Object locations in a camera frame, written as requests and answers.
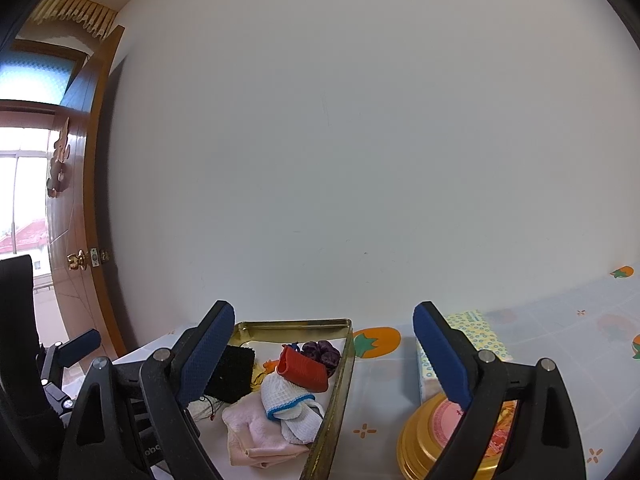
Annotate round gold tin pink label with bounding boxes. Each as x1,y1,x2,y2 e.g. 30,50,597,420
396,390,526,480

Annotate gold door ornament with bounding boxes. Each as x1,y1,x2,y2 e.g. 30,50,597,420
46,117,71,200

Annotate yellow patterned tissue pack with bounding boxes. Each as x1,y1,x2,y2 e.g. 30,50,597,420
416,309,513,403

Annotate rectangular gold tin box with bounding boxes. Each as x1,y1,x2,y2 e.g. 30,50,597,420
187,317,357,480

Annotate pink towel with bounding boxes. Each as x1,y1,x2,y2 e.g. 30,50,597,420
221,391,313,468

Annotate wooden door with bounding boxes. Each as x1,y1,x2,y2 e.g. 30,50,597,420
0,25,126,361

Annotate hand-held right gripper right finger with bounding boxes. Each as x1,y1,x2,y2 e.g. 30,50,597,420
412,301,587,480

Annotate beige fringe valance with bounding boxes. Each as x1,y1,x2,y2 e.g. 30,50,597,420
30,0,118,41

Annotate orange and blue pipe cleaner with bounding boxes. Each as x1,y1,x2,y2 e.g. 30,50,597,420
262,341,303,375

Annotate black chair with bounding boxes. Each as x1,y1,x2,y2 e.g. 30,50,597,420
0,255,68,480

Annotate red fabric pouch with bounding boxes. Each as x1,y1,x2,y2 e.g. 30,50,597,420
276,346,331,392

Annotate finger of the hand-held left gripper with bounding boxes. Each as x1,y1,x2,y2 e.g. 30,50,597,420
37,329,102,428

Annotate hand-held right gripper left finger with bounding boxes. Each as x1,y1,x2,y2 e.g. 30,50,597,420
59,300,236,480

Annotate purple scrunchie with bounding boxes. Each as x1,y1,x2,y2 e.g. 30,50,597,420
301,340,342,376

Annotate blue transom window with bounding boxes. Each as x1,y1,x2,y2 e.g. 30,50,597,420
0,62,76,106

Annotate fruit print tablecloth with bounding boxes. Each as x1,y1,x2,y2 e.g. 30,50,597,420
112,265,640,480

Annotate white sock with blue band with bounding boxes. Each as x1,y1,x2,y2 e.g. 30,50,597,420
261,373,326,445

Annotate glass window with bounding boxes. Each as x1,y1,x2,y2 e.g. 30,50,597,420
0,127,51,281

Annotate black knitted cloth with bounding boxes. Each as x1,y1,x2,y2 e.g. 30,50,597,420
204,344,256,404

